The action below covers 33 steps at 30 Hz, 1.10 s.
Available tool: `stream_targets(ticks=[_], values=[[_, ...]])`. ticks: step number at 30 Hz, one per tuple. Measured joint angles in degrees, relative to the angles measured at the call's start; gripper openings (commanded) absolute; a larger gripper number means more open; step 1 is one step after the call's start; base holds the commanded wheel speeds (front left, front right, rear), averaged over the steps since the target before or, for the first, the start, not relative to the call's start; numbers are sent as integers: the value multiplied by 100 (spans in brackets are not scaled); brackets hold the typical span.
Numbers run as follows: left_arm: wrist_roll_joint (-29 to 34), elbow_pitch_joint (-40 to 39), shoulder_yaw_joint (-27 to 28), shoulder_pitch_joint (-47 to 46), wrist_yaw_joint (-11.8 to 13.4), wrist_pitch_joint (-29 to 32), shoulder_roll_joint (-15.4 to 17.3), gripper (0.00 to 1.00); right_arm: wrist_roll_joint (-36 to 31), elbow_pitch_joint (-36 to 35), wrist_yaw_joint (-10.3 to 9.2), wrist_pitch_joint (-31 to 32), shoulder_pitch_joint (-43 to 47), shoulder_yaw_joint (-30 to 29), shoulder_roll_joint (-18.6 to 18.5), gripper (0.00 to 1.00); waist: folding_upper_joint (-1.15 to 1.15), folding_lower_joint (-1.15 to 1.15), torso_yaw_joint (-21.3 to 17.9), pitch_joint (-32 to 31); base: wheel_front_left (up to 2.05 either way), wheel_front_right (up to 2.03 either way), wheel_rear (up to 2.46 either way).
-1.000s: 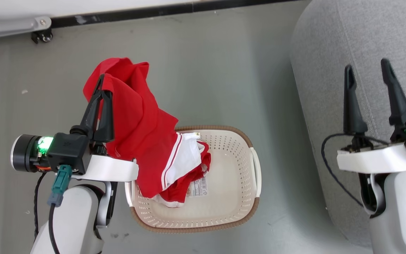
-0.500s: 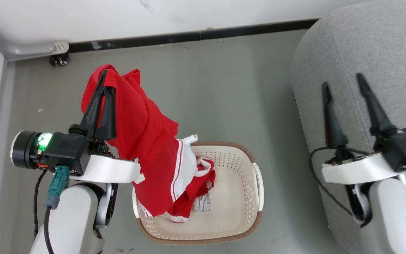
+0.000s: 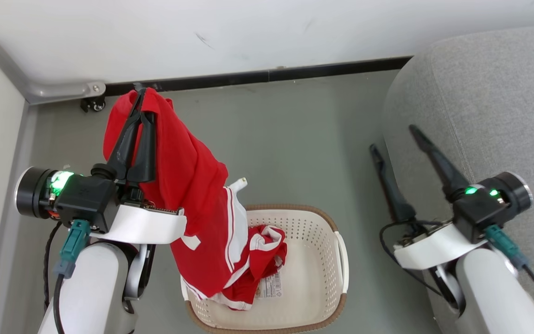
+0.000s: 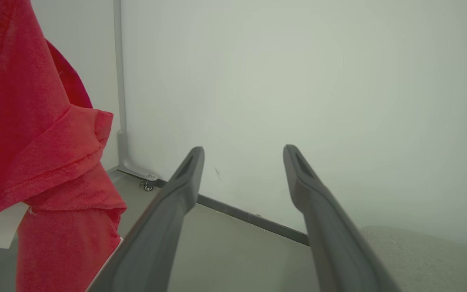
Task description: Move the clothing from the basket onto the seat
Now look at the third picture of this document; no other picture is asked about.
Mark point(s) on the small black caster wheel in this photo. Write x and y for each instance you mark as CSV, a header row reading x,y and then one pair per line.
x,y
94,105

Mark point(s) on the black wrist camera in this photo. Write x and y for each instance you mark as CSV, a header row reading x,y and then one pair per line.
x,y
478,213
86,199

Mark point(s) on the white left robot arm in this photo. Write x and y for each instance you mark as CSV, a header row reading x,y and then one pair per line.
x,y
91,287

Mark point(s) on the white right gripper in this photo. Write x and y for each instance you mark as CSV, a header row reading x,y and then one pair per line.
x,y
434,250

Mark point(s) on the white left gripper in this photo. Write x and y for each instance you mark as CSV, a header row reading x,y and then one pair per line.
x,y
146,225

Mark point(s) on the grey floor trim strip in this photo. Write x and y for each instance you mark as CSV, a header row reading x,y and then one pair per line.
x,y
9,208

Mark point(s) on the white perforated laundry basket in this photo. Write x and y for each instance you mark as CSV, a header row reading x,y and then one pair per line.
x,y
308,278

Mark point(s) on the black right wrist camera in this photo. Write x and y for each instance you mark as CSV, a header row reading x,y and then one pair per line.
x,y
478,213

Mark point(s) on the red garment with white collar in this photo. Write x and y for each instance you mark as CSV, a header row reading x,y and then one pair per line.
x,y
269,257

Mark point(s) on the grey fabric sofa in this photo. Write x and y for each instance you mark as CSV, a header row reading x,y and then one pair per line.
x,y
503,93

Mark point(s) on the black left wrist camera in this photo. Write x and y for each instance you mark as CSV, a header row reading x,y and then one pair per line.
x,y
86,199

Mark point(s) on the black baseboard strip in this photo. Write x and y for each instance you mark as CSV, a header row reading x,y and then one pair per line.
x,y
257,75

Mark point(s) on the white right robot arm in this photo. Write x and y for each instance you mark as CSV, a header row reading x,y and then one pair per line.
x,y
494,297

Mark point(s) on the red garment with white stripes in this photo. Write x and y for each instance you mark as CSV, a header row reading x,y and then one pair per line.
x,y
188,176

